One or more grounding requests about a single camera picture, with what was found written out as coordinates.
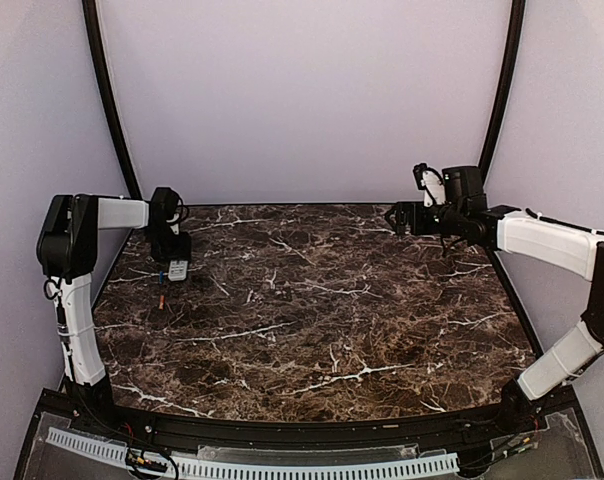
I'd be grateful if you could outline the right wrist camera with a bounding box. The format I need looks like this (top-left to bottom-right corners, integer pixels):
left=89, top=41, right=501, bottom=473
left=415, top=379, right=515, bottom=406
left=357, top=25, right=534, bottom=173
left=413, top=163, right=429, bottom=190

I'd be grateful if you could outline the white remote control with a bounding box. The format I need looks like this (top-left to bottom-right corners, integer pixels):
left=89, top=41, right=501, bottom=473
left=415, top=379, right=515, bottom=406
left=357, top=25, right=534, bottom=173
left=166, top=260, right=189, bottom=282

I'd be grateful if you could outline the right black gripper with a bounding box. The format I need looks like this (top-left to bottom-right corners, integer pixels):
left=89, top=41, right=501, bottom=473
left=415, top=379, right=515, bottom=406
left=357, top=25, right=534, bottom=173
left=385, top=201, right=466, bottom=236

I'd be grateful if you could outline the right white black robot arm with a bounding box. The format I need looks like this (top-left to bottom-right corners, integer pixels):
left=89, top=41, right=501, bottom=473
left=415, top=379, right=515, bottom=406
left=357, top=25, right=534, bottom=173
left=384, top=163, right=604, bottom=434

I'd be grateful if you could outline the right black frame post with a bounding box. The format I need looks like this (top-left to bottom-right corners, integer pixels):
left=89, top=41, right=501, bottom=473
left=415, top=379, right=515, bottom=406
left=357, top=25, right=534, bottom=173
left=478, top=0, right=526, bottom=183

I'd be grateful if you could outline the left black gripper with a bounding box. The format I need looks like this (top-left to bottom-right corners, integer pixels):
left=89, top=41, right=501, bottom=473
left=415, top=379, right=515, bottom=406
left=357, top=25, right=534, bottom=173
left=145, top=225, right=192, bottom=262

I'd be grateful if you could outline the black front rail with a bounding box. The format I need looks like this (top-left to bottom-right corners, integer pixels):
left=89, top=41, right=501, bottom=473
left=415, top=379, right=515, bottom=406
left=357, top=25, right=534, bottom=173
left=27, top=387, right=583, bottom=453

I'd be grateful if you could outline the white slotted cable duct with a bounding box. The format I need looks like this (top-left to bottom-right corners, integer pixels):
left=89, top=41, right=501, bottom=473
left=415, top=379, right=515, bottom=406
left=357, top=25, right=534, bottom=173
left=45, top=427, right=459, bottom=479

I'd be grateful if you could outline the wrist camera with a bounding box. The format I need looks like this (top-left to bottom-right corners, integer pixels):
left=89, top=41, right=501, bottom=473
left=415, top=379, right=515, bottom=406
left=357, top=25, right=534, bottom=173
left=167, top=213, right=181, bottom=235
left=413, top=163, right=429, bottom=190

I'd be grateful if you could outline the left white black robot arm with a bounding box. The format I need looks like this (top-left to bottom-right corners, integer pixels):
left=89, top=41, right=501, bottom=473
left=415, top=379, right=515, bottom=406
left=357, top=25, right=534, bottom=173
left=36, top=187, right=191, bottom=388

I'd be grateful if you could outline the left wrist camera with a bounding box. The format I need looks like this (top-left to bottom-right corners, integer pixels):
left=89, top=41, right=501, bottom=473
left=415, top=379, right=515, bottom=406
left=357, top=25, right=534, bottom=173
left=167, top=213, right=181, bottom=235

